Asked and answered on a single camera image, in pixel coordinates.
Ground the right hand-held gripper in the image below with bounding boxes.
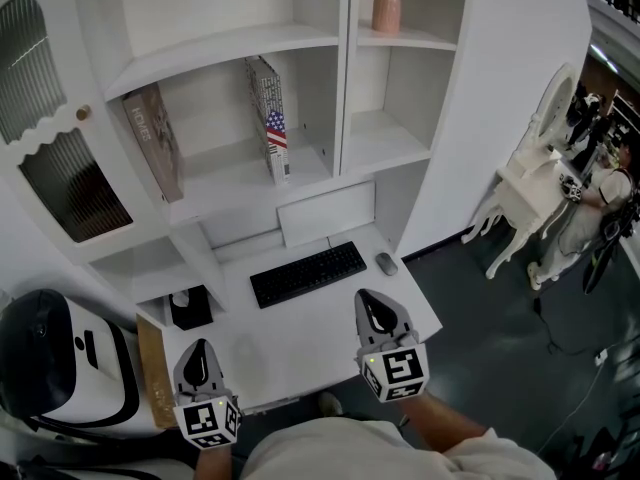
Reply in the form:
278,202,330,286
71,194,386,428
353,288,431,405

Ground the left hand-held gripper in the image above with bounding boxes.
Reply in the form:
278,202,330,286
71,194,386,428
172,338,244,452

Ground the gold brown book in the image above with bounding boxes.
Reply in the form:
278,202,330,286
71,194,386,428
135,312,180,430

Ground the white shelf unit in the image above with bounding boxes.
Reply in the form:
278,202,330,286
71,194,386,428
0,0,594,319

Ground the person's right forearm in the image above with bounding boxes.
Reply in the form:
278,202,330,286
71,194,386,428
395,391,502,453

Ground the person's left forearm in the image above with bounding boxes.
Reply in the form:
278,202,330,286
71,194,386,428
194,445,237,480

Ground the flag print book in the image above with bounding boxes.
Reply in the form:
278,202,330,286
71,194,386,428
244,55,292,187

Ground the brown hardcover book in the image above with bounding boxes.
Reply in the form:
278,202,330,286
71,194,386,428
121,82,187,205

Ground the grey computer mouse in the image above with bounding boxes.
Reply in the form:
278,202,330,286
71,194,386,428
374,251,400,277

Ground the black tissue box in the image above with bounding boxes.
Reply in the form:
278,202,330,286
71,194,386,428
167,284,215,332

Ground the person's shoe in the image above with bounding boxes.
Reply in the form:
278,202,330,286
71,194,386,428
318,391,345,418

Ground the black keyboard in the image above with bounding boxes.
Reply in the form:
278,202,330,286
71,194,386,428
248,240,369,311

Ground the person's white shirt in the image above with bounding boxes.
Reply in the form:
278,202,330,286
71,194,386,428
239,414,557,480

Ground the white flat panel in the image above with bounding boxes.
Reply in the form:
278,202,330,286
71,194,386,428
275,180,378,249

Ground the white black rounded machine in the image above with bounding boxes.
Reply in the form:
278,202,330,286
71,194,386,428
0,287,142,428

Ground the white dressing table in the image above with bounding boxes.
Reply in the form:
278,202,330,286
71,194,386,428
459,146,577,280

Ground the white oval mirror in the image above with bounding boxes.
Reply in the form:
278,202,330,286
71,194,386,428
524,62,581,152

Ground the glass cabinet door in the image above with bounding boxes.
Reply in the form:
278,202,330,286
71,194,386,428
0,0,172,265

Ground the pink ribbed vase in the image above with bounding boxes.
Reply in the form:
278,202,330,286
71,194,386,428
370,0,403,35

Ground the black floor cable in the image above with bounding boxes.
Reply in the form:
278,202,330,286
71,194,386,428
531,296,601,357

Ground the white floor cable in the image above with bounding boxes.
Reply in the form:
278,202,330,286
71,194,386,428
536,360,607,455

